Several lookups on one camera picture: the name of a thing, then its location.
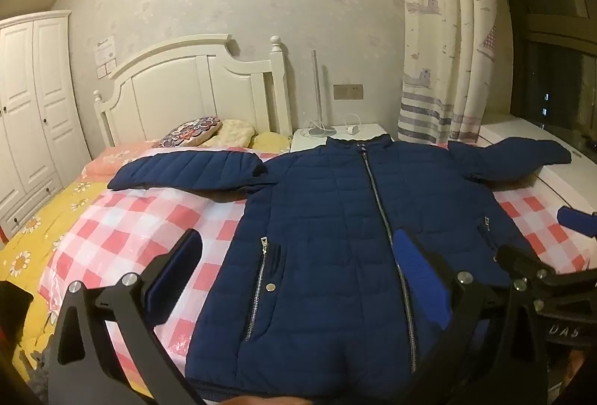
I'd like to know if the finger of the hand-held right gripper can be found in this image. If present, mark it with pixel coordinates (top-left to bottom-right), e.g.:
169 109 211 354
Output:
557 206 597 241
497 245 559 283

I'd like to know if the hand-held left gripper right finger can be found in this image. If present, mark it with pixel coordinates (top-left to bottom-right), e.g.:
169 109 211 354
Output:
393 229 548 405

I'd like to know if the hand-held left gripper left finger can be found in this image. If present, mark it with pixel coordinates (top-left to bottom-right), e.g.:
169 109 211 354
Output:
47 228 206 405

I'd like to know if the navy puffer jacket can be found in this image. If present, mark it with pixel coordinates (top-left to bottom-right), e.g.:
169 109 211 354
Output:
107 132 572 405

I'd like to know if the white window bench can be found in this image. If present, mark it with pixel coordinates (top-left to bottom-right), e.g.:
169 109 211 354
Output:
478 116 597 219

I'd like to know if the pink white checkered sheet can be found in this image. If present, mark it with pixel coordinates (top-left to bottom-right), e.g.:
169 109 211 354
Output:
40 148 597 387

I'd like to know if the pink pillow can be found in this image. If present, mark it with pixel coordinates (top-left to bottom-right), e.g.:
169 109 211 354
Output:
84 139 164 177

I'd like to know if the floral embroidered cushion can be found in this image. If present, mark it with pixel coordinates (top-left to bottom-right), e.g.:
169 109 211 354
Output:
159 116 223 149

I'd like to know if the dark window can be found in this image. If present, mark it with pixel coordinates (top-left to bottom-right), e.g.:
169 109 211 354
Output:
494 0 597 154

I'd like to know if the yellow floral bedsheet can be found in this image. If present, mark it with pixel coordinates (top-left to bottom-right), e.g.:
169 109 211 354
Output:
0 179 108 387

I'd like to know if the cream quilted pillow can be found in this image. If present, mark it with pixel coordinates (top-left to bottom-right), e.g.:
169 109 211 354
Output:
212 119 256 149

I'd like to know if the white nightstand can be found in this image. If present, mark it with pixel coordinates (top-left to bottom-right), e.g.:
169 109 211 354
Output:
289 124 395 154

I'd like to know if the yellow pillow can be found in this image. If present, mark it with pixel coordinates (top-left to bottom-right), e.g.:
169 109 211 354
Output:
249 131 294 154

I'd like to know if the white wooden headboard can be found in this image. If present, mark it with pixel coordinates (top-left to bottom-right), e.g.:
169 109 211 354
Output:
93 35 294 154

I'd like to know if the white wardrobe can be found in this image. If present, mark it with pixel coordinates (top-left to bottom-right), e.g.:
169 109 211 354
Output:
0 11 91 242

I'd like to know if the slim white table lamp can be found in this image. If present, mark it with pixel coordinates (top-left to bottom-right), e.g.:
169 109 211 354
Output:
305 50 335 138

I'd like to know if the boat print curtain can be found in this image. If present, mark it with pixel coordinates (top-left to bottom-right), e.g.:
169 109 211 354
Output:
396 0 514 145

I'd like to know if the gold wall outlet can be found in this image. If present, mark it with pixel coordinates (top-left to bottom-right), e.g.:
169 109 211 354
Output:
332 83 365 101

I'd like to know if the white wall notice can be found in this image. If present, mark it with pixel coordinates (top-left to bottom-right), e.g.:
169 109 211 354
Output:
94 36 117 61

